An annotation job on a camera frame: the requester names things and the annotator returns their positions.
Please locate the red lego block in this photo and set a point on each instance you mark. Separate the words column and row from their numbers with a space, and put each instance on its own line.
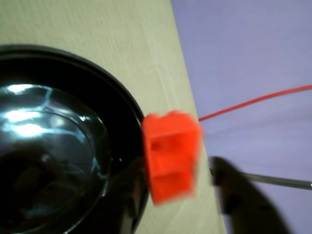
column 170, row 151

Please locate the grey metal rod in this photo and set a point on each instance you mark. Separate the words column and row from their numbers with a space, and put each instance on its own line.
column 280, row 181

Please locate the brown corrugated cardboard sheet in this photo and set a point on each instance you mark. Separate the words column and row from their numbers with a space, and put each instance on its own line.
column 97, row 29

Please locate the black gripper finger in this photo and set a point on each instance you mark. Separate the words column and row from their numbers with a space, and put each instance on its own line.
column 243, row 207
column 134, row 190

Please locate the black round plastic bowl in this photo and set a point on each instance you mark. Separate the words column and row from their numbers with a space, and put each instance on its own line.
column 48, row 122

